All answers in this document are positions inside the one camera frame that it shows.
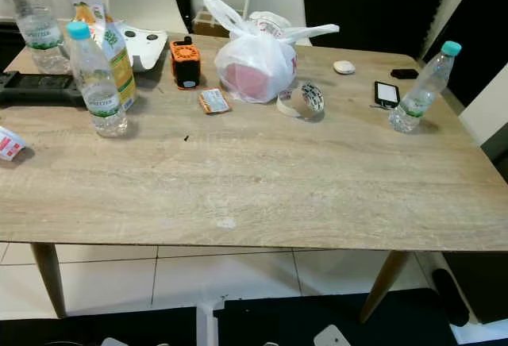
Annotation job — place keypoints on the white red paper tub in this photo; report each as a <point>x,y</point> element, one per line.
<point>9,144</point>

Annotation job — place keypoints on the orange sauce packet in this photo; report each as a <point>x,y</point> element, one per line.
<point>214,101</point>

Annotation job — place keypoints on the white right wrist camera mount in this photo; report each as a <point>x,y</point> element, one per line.
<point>331,336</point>

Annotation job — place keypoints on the orange black box device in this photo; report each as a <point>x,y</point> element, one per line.
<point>185,65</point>

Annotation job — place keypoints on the yellow green juice carton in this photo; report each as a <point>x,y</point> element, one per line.
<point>119,52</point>

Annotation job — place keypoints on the small black flat object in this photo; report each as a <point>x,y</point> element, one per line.
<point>405,74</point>

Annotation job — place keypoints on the black bulky floor object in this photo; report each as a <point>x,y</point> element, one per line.
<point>476,282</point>

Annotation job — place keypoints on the white oval case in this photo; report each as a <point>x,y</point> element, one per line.
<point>344,67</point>

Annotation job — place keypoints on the clear tape roll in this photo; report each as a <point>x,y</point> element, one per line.
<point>313,96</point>

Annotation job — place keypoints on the small black white-screen device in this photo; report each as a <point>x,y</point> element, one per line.
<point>386,94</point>

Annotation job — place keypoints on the large clear water bottle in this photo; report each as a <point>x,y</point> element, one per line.
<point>36,24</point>

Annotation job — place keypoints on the black acoustic foam panel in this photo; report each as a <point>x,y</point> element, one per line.
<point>365,9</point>

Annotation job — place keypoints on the water bottle with teal cap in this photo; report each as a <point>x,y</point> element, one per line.
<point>425,86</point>
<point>100,88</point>

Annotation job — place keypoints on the black handheld controller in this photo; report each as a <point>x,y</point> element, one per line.
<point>36,89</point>

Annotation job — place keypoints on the white game controller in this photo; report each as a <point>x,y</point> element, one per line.
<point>149,48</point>

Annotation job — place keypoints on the black floor mat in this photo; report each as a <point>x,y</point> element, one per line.
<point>333,314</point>
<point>95,322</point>

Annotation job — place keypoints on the white plastic bag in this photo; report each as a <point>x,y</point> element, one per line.
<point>254,56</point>

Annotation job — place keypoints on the cardboard box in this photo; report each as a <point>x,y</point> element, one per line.
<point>209,22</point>

